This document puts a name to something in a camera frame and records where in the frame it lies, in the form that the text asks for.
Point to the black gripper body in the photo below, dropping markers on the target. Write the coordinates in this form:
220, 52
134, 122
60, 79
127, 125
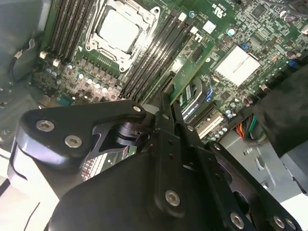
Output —
108, 204

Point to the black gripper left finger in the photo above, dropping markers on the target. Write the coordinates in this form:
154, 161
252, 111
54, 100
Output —
108, 110

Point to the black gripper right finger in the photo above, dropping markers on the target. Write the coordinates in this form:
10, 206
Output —
207, 163

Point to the green RAM stick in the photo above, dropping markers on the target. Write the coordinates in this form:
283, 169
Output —
185, 74

